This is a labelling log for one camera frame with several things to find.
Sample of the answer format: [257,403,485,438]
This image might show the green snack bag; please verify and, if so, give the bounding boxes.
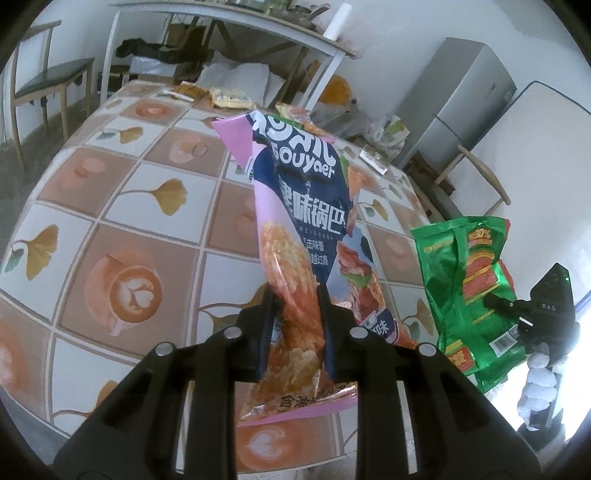
[412,216,526,393]

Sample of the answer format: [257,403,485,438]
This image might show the yellow plastic bag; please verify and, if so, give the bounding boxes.
[318,75,353,106]

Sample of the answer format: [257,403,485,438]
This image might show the white mattress blue trim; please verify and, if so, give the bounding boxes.
[472,82,590,302]

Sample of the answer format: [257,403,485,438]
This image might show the pink blue snack bag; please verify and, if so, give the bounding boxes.
[212,110,418,422]

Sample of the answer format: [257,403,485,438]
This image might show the small torn paper box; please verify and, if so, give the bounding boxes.
[360,144,392,176]

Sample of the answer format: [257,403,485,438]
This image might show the patterned tablecloth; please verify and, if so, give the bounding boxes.
[0,79,445,474]

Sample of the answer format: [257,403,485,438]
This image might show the white metal desk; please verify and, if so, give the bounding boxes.
[100,1,358,110]

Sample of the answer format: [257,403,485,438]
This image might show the grey refrigerator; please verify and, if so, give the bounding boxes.
[393,37,517,171]

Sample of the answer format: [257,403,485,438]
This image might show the white gloved right hand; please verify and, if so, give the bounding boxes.
[517,342,566,431]

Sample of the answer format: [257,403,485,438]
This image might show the wooden chair dark seat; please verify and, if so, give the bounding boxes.
[409,144,512,222]

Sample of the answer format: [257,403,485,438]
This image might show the yellow snack packet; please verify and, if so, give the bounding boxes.
[209,88,256,110]

